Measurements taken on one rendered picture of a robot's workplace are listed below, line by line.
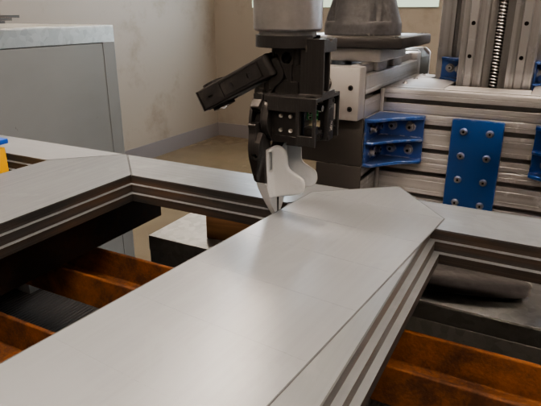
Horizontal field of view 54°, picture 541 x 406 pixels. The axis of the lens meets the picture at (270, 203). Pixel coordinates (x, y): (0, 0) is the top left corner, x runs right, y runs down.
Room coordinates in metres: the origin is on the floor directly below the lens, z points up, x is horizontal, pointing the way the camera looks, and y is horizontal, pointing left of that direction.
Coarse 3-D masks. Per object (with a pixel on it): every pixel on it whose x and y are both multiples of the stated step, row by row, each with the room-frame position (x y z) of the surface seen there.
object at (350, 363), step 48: (96, 192) 0.70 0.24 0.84; (144, 192) 0.74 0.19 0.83; (192, 192) 0.71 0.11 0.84; (0, 240) 0.55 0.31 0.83; (432, 240) 0.54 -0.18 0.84; (480, 240) 0.53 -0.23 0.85; (384, 288) 0.41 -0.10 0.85; (336, 336) 0.34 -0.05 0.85; (384, 336) 0.37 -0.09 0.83; (336, 384) 0.29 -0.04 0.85
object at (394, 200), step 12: (312, 192) 0.68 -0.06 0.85; (324, 192) 0.68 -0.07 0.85; (336, 192) 0.68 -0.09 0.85; (348, 192) 0.68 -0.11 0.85; (360, 192) 0.68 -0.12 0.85; (372, 192) 0.68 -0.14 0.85; (384, 192) 0.68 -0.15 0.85; (372, 204) 0.63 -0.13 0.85; (384, 204) 0.63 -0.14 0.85; (396, 204) 0.63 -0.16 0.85; (408, 204) 0.63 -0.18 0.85; (420, 204) 0.63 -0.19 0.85; (432, 216) 0.59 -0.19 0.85
